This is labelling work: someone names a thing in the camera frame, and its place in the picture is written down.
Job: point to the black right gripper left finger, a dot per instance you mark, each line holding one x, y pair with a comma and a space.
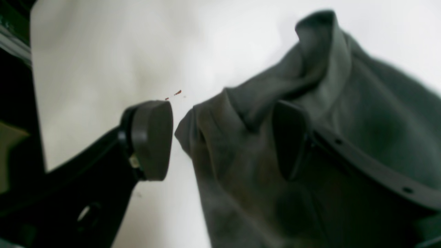
82, 203

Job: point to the dark grey t-shirt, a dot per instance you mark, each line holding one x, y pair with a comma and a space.
389, 116

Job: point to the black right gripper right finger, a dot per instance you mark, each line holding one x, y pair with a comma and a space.
298, 142

